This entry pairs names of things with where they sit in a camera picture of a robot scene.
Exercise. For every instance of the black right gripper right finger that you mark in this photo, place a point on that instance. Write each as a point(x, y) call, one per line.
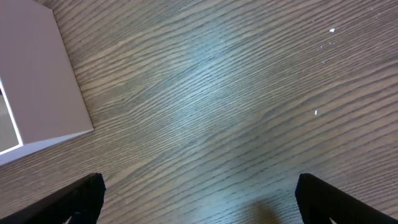
point(320, 202)

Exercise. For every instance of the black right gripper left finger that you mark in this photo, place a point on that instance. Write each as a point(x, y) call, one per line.
point(79, 202)

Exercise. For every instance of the white cardboard box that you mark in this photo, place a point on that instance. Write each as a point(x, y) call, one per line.
point(41, 102)

